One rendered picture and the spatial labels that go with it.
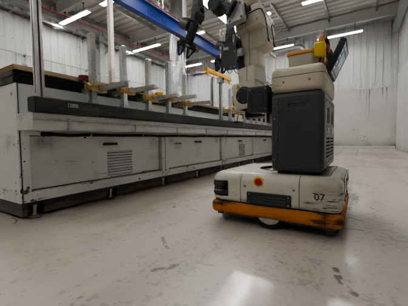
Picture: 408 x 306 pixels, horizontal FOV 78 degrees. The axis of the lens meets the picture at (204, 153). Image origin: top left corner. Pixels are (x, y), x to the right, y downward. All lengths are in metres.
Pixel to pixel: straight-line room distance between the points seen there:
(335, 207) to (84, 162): 1.62
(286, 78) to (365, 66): 11.15
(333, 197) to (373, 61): 11.38
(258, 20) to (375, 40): 11.21
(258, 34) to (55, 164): 1.52
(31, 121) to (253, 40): 1.32
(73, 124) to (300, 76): 1.30
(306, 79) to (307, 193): 0.53
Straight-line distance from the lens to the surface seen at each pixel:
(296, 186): 1.28
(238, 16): 1.57
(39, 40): 1.70
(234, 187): 1.38
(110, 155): 2.13
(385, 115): 12.18
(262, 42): 1.64
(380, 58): 12.52
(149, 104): 2.10
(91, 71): 1.81
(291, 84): 1.33
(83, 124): 1.75
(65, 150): 1.94
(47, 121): 1.64
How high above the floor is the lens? 0.46
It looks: 3 degrees down
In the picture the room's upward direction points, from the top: 1 degrees counter-clockwise
